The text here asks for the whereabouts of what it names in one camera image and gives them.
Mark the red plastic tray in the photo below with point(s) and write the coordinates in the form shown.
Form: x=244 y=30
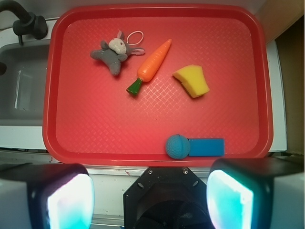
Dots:
x=90 y=118

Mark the grey plush bunny keychain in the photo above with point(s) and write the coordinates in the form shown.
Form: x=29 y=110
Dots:
x=116 y=51

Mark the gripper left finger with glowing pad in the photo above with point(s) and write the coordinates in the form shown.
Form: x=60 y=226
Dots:
x=45 y=196

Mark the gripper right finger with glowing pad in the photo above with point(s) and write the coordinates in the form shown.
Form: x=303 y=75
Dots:
x=261 y=193

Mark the blue rectangular block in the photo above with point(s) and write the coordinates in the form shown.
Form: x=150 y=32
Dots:
x=207 y=147

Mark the yellow sponge piece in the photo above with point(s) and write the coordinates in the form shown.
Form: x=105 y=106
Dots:
x=193 y=80

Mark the black faucet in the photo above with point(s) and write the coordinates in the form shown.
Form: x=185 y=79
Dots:
x=28 y=23

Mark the blue textured ball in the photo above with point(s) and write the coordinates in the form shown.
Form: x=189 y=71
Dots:
x=177 y=147

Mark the orange toy carrot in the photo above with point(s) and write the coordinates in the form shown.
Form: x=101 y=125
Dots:
x=149 y=67

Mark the grey sink basin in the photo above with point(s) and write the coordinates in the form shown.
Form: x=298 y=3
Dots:
x=22 y=86

